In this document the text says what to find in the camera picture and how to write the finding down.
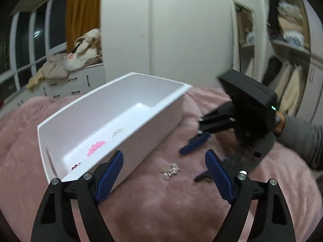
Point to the pink fluffy blanket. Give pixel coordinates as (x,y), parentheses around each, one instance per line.
(156,206)

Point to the mustard curtain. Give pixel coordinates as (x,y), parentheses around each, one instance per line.
(83,10)

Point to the person's right forearm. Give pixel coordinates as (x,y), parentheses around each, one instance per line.
(302,138)

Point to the person's right hand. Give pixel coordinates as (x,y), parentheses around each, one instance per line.
(279,122)

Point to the silver teardrop pendant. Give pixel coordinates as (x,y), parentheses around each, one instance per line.
(117,132)

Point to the large window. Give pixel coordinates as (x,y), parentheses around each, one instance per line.
(27,45)

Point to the silver earring cluster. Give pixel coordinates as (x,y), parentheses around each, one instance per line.
(170,171)

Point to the white rectangular box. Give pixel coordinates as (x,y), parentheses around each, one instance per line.
(141,133)

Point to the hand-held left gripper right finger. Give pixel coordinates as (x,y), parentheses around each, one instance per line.
(219,179)

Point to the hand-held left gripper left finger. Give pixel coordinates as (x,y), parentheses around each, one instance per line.
(108,179)

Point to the white drawer cabinet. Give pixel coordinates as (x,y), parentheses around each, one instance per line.
(75,83)

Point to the white wardrobe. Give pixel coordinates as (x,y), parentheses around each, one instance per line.
(285,42)

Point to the cream plush toy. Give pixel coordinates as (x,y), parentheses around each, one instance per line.
(84,50)

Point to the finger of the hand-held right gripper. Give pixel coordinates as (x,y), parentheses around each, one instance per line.
(201,176)
(195,141)

